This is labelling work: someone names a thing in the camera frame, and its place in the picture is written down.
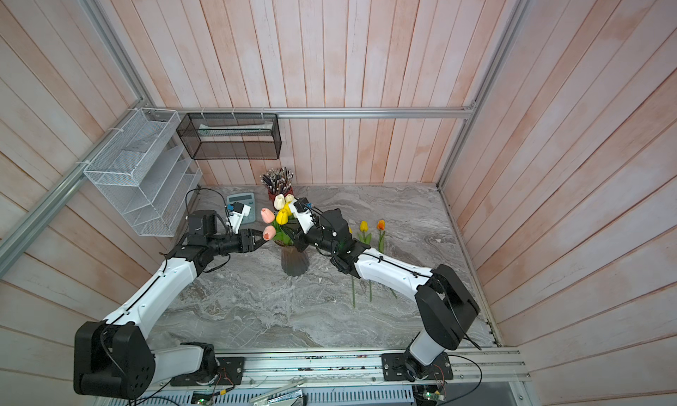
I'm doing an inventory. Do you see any orange yellow tulip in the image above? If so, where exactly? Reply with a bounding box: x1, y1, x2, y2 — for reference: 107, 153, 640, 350
376, 219, 398, 300

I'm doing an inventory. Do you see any dark ribbed glass vase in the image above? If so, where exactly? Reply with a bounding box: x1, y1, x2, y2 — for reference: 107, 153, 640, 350
280, 246, 310, 277

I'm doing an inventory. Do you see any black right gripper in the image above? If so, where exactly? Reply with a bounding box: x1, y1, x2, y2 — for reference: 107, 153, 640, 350
281, 220, 342, 260

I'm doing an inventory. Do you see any black wire mesh basket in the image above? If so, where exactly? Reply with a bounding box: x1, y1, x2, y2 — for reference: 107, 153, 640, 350
177, 112, 282, 160

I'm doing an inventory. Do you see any pink tulip lower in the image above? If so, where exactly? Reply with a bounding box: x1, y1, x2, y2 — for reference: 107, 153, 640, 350
263, 226, 277, 241

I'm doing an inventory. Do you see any teal desk calculator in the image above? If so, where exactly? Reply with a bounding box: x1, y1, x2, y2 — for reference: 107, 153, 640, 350
226, 192, 257, 226

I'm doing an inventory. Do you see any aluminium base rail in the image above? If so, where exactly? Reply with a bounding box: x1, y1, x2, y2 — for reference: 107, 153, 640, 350
94, 347, 535, 406

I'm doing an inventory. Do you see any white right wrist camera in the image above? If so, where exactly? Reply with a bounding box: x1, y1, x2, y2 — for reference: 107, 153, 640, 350
289, 198, 316, 233

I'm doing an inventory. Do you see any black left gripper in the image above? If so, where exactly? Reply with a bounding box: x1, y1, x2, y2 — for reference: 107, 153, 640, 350
208, 228, 273, 256

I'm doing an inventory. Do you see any white wire mesh shelf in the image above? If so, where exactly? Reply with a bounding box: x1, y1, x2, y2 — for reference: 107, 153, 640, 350
85, 108, 202, 238

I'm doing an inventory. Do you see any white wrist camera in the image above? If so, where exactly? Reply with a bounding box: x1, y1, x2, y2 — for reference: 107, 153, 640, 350
289, 198, 316, 233
226, 202, 250, 234

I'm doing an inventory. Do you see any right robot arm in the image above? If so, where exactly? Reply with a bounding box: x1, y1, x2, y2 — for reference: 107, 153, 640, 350
283, 200, 481, 382

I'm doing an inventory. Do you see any bundle of pencils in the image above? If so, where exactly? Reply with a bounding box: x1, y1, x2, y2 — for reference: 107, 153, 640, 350
260, 166, 294, 196

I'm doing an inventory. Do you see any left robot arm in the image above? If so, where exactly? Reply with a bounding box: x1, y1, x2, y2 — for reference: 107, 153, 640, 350
73, 203, 276, 401

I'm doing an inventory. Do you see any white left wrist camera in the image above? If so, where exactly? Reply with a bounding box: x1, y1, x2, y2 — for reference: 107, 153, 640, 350
226, 202, 250, 234

